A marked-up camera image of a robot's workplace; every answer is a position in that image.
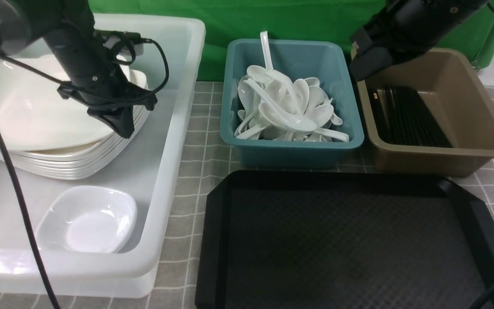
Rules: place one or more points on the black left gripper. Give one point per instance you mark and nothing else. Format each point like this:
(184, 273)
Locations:
(97, 80)

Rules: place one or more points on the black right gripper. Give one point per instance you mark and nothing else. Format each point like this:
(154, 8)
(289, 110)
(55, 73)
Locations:
(380, 43)

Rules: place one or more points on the large white rice plate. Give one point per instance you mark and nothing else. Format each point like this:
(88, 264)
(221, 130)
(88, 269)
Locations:
(34, 117)

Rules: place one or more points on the small white bowl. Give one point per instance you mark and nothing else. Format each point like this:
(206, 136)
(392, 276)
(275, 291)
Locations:
(88, 219)

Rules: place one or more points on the white ceramic soup spoon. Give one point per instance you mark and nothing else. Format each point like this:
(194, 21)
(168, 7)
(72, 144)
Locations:
(290, 120)

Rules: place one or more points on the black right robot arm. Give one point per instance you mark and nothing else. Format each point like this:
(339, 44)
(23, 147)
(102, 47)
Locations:
(405, 30)

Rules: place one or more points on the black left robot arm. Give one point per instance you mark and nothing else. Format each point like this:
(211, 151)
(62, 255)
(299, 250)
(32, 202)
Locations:
(23, 22)

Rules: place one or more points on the top stacked white plate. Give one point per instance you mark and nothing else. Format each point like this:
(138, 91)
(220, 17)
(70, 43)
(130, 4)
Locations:
(83, 153)

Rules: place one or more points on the teal plastic bin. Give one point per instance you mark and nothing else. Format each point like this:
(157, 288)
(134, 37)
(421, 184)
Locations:
(296, 59)

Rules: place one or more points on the pile of black chopsticks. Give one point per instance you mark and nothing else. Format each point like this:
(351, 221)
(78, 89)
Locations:
(402, 118)

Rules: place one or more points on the brown plastic bin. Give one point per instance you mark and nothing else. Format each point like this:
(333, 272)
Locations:
(457, 100)

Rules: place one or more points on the stack of white plates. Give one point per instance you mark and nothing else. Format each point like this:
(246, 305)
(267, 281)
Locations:
(76, 170)

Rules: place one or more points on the green backdrop cloth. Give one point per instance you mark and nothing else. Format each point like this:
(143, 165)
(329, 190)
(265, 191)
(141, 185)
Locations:
(317, 20)

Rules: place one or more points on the upright white spoon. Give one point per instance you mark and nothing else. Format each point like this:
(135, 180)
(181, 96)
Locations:
(264, 38)

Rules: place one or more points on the pile of white spoons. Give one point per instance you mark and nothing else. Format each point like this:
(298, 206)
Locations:
(301, 97)

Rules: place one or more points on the black serving tray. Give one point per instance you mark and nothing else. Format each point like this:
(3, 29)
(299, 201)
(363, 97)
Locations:
(307, 240)

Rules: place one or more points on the grey checked tablecloth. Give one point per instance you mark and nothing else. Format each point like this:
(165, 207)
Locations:
(206, 160)

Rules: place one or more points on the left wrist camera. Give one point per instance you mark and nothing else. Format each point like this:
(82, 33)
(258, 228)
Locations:
(123, 43)

